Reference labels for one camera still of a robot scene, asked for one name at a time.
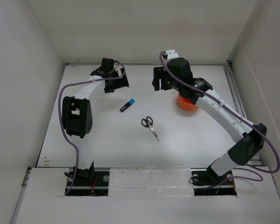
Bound blue capped black highlighter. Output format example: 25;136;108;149
119;99;135;112

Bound black handled scissors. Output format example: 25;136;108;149
141;116;160;141

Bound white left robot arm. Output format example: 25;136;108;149
57;58;129;185

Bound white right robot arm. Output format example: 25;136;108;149
152;58;267;184

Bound orange round desk organizer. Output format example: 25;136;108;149
177;93;199;111

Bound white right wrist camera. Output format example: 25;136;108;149
163;49;179;60

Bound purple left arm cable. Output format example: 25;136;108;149
57;61;126;196

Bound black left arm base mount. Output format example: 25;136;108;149
65;170;110;196

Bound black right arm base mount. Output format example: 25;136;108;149
189;168;237;196

